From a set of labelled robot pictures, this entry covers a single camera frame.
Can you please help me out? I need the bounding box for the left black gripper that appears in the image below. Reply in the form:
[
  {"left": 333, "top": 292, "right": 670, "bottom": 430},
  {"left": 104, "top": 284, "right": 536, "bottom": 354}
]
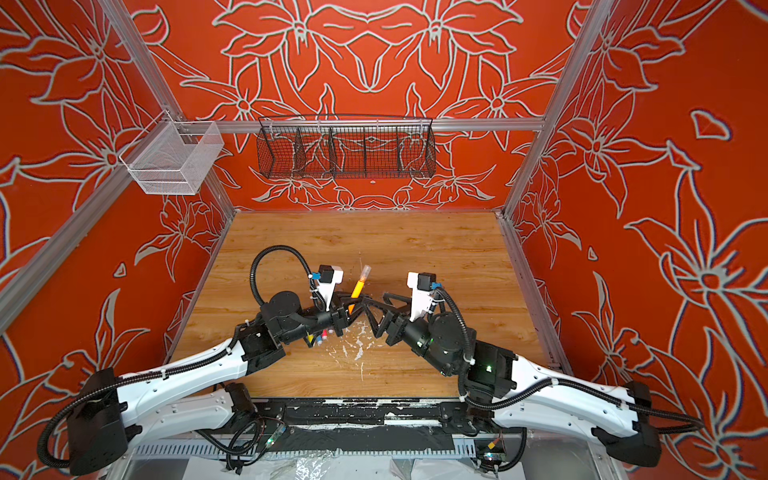
[{"left": 282, "top": 290, "right": 368, "bottom": 345}]

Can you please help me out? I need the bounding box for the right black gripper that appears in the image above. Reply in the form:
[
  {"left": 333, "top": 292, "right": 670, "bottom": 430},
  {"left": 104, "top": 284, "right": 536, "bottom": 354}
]
[{"left": 363, "top": 291, "right": 459, "bottom": 380}]

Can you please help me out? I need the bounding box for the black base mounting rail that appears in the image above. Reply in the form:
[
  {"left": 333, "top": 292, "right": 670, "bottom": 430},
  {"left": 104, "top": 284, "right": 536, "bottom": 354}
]
[{"left": 201, "top": 397, "right": 523, "bottom": 455}]

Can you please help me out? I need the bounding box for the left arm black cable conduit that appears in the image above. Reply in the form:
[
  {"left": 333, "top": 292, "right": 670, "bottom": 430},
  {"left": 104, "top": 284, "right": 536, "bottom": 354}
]
[{"left": 37, "top": 244, "right": 316, "bottom": 469}]

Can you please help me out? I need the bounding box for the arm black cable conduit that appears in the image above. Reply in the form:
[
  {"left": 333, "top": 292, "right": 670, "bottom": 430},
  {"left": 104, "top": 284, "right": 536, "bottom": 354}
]
[
  {"left": 434, "top": 286, "right": 706, "bottom": 434},
  {"left": 37, "top": 244, "right": 316, "bottom": 469}
]

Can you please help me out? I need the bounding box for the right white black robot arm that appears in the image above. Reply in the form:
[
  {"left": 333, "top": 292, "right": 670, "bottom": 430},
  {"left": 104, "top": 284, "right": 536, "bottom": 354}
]
[{"left": 348, "top": 284, "right": 704, "bottom": 467}]

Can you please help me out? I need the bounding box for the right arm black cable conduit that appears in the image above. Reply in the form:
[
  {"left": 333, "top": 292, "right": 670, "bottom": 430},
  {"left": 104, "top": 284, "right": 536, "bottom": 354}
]
[{"left": 434, "top": 286, "right": 706, "bottom": 434}]

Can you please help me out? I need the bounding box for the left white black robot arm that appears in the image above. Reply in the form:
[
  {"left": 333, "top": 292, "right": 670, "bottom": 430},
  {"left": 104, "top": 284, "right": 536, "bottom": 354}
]
[{"left": 36, "top": 291, "right": 364, "bottom": 476}]

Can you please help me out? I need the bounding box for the orange marker pen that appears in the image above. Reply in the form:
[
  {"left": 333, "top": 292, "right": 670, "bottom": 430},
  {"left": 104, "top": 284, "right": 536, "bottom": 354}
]
[{"left": 348, "top": 276, "right": 365, "bottom": 314}]

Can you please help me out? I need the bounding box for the black wire mesh basket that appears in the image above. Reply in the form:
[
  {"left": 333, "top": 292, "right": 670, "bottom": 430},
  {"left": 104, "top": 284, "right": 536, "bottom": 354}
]
[{"left": 256, "top": 116, "right": 437, "bottom": 180}]

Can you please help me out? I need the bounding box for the clear plastic bin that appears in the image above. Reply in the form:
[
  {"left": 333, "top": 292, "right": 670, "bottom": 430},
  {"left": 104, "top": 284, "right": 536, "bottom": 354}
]
[{"left": 118, "top": 111, "right": 224, "bottom": 195}]

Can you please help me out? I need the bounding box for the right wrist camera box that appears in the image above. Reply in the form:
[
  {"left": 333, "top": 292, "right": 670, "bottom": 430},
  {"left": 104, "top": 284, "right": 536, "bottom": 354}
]
[{"left": 407, "top": 272, "right": 436, "bottom": 322}]

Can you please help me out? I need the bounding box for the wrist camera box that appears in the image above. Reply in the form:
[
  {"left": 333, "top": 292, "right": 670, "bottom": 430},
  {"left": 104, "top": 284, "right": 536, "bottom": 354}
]
[
  {"left": 407, "top": 272, "right": 436, "bottom": 322},
  {"left": 308, "top": 265, "right": 344, "bottom": 311}
]

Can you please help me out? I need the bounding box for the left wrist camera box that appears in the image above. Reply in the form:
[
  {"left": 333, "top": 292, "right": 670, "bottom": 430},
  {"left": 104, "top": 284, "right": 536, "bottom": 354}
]
[{"left": 308, "top": 265, "right": 344, "bottom": 311}]

